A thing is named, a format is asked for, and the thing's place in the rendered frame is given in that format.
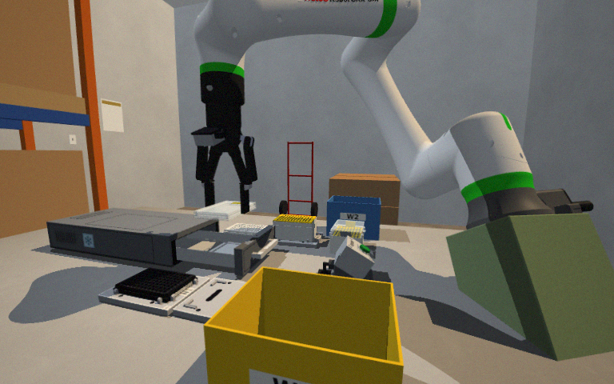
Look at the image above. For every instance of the yellow waste bin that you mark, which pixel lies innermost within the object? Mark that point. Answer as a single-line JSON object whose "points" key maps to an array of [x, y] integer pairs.
{"points": [[276, 308]]}

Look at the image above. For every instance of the blue bin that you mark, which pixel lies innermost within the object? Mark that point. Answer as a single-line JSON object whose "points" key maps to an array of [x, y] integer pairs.
{"points": [[363, 209]]}

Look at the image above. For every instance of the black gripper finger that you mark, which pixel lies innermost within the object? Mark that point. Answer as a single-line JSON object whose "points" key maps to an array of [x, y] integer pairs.
{"points": [[205, 170], [246, 178]]}

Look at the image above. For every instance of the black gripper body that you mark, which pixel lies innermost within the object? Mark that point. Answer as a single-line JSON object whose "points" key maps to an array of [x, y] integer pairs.
{"points": [[227, 114]]}

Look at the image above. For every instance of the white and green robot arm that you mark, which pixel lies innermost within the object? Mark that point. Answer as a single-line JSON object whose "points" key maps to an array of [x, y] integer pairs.
{"points": [[481, 153]]}

